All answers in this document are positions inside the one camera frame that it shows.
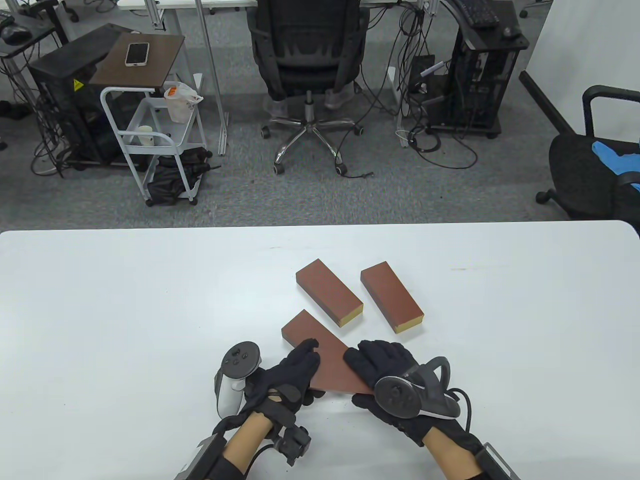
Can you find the person's left hand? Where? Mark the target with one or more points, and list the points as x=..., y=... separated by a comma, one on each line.
x=290, y=380

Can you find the person's right hand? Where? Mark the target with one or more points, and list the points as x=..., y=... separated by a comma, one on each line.
x=385, y=360

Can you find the brown storage box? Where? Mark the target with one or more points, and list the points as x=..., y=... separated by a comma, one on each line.
x=305, y=325
x=390, y=295
x=325, y=290
x=340, y=372

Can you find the person's left forearm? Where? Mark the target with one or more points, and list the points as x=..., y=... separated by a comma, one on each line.
x=247, y=442

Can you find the person's right forearm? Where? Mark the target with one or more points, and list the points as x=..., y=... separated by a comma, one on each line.
x=455, y=457

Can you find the grey hand controller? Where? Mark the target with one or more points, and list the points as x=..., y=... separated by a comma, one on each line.
x=395, y=397
x=240, y=360

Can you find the black wrist battery box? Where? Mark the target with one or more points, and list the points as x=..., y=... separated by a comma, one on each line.
x=495, y=462
x=205, y=460

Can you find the black bag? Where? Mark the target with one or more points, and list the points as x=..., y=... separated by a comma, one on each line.
x=167, y=182

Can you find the black fabric armchair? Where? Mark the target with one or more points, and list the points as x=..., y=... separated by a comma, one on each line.
x=580, y=170

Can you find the white desk leg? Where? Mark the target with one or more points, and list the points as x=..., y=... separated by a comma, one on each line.
x=393, y=82

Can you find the white paper cup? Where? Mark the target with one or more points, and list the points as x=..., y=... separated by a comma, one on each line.
x=145, y=136

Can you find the black computer tower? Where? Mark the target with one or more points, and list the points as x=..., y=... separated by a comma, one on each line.
x=475, y=90

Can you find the white rolling cart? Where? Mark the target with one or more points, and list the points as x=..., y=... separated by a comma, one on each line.
x=159, y=117

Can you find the white plastic bag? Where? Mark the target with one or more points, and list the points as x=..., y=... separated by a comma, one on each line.
x=177, y=107

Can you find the black power box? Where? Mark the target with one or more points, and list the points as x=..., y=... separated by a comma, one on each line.
x=422, y=67

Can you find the blue cloth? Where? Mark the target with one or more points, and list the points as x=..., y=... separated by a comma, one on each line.
x=620, y=160

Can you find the black mesh office chair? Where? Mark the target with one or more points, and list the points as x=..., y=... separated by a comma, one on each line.
x=310, y=50

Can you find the brown wooden board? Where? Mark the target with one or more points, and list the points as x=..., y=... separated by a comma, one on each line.
x=150, y=75

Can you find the black computer mouse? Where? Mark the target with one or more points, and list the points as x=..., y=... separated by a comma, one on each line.
x=510, y=33
x=15, y=33

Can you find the black computer case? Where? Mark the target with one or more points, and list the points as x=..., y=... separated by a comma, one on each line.
x=65, y=105

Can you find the black keyboard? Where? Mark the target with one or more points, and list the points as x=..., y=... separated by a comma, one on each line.
x=5, y=20
x=477, y=12

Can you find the white smartphone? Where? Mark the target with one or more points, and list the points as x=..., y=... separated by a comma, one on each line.
x=137, y=54

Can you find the white board panel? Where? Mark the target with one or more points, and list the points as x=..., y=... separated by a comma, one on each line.
x=590, y=50

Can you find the white desk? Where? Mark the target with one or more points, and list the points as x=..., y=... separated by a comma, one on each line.
x=175, y=4

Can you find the black desk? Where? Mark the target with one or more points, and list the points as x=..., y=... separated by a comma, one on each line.
x=42, y=37

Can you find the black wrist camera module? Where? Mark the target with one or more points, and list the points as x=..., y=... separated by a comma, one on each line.
x=295, y=445

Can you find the aluminium frame post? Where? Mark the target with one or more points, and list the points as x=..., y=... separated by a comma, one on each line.
x=156, y=15
x=212, y=75

